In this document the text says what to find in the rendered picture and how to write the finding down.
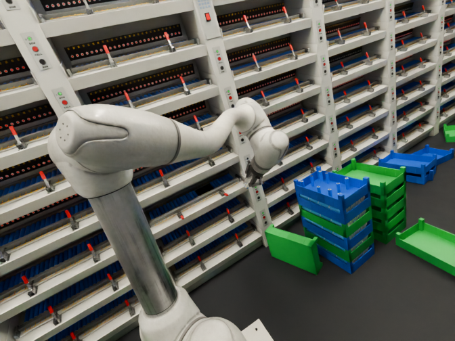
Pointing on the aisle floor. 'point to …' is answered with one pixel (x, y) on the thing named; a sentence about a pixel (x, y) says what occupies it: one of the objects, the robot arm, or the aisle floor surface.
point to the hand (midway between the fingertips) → (248, 182)
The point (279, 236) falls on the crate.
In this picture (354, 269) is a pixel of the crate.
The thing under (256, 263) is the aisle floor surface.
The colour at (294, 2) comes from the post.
